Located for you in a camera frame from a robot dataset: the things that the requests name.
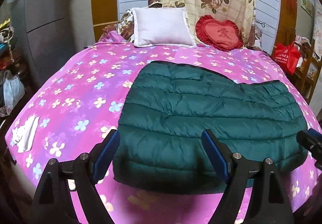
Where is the white plastic bag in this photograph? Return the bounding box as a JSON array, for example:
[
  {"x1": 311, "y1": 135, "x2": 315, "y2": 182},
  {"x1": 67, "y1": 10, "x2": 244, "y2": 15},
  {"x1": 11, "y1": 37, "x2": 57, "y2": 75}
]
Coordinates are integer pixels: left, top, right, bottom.
[{"x1": 3, "y1": 75, "x2": 26, "y2": 115}]

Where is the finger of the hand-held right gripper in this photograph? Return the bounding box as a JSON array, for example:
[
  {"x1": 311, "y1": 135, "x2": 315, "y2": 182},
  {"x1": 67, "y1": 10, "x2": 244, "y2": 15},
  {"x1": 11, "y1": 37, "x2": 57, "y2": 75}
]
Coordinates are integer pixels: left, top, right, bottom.
[{"x1": 297, "y1": 128, "x2": 322, "y2": 170}]

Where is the wall poster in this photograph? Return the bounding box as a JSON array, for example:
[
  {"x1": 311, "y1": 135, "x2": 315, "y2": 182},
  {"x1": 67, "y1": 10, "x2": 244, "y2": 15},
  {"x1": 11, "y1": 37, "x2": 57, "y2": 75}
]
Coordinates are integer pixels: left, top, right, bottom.
[{"x1": 300, "y1": 0, "x2": 314, "y2": 18}]

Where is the wooden chair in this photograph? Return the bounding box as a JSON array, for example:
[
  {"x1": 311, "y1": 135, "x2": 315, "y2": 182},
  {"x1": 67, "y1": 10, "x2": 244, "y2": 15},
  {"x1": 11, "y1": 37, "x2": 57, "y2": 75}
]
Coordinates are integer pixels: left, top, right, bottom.
[{"x1": 270, "y1": 38, "x2": 322, "y2": 104}]

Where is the grey refrigerator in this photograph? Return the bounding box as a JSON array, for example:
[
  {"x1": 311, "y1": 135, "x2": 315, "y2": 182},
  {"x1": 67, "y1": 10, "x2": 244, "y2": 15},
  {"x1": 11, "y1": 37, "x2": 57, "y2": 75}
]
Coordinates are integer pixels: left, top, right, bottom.
[{"x1": 10, "y1": 0, "x2": 76, "y2": 89}]

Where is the pink floral bedsheet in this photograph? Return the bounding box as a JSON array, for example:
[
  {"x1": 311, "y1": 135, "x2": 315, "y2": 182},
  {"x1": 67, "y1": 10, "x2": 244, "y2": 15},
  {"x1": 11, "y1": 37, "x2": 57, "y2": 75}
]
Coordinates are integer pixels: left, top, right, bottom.
[{"x1": 5, "y1": 31, "x2": 322, "y2": 224}]

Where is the red shopping bag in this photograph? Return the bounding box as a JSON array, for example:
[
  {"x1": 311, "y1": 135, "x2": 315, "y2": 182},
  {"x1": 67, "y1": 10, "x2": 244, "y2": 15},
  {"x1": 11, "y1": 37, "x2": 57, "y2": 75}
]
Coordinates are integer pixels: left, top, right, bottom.
[{"x1": 273, "y1": 41, "x2": 301, "y2": 75}]

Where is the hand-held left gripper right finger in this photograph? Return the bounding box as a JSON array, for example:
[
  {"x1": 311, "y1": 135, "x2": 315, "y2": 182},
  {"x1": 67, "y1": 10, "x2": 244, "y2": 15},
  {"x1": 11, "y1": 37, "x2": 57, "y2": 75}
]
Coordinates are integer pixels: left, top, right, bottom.
[{"x1": 201, "y1": 129, "x2": 295, "y2": 224}]

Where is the green down jacket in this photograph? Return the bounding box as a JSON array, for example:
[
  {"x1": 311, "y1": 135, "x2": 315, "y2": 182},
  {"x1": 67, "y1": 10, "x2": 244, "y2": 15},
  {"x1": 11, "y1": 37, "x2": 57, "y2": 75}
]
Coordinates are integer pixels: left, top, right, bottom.
[{"x1": 113, "y1": 60, "x2": 309, "y2": 195}]

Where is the brown wooden door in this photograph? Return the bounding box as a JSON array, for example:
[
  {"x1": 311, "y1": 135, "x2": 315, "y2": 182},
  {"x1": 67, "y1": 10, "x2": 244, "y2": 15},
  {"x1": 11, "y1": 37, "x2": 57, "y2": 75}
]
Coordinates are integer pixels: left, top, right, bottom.
[
  {"x1": 277, "y1": 0, "x2": 298, "y2": 50},
  {"x1": 91, "y1": 0, "x2": 119, "y2": 34}
]

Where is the white pillow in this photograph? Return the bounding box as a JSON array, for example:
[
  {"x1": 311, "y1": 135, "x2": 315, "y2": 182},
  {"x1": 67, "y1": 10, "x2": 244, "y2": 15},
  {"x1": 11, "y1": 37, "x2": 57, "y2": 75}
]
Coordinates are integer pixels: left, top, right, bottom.
[{"x1": 131, "y1": 7, "x2": 197, "y2": 49}]

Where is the brown floral quilt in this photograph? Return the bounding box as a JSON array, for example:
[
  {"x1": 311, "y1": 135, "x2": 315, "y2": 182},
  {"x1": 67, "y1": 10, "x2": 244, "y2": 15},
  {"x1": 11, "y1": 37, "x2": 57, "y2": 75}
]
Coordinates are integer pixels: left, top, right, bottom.
[{"x1": 99, "y1": 0, "x2": 161, "y2": 43}]

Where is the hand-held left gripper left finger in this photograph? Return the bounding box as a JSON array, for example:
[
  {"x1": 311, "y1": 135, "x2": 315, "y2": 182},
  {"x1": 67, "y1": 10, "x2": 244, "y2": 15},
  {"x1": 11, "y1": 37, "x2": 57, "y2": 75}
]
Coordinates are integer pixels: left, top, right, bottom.
[{"x1": 30, "y1": 129, "x2": 121, "y2": 224}]

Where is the red heart cushion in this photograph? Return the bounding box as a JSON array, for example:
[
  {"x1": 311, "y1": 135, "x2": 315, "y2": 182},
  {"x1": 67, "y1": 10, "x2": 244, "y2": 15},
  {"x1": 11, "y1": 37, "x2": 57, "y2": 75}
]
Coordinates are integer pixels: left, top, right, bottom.
[{"x1": 195, "y1": 15, "x2": 244, "y2": 51}]

